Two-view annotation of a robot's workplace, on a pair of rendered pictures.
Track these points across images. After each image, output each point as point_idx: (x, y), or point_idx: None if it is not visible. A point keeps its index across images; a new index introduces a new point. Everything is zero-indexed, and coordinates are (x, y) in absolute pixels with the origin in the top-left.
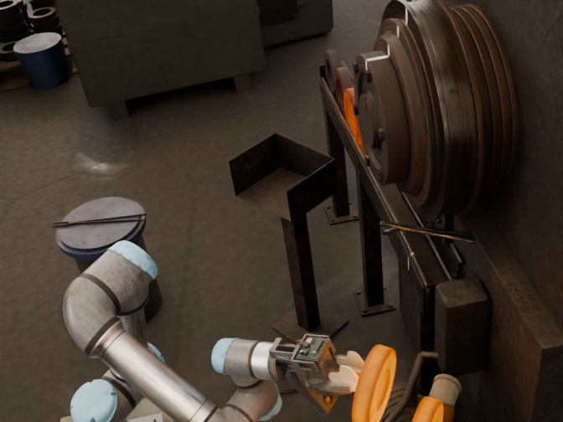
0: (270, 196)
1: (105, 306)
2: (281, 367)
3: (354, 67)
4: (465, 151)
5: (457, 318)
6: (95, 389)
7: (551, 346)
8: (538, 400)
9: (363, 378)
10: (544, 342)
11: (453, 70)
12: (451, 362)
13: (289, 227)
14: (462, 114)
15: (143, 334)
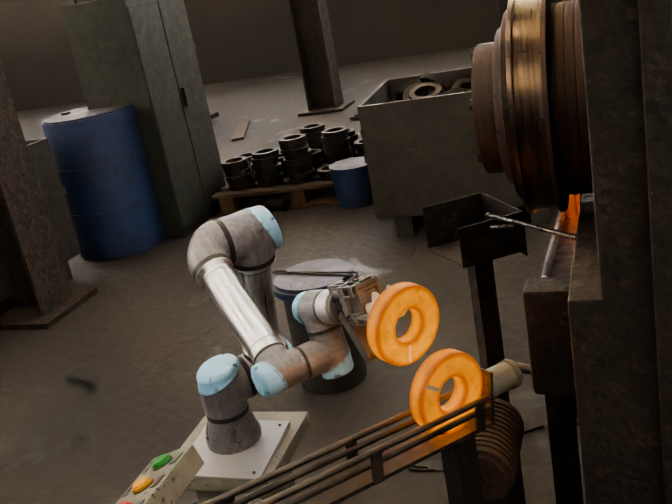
0: (458, 249)
1: (219, 243)
2: (337, 306)
3: None
4: (531, 110)
5: (535, 308)
6: (222, 359)
7: (578, 299)
8: (579, 379)
9: (381, 296)
10: (574, 296)
11: (527, 34)
12: (538, 371)
13: (474, 286)
14: (529, 72)
15: (268, 308)
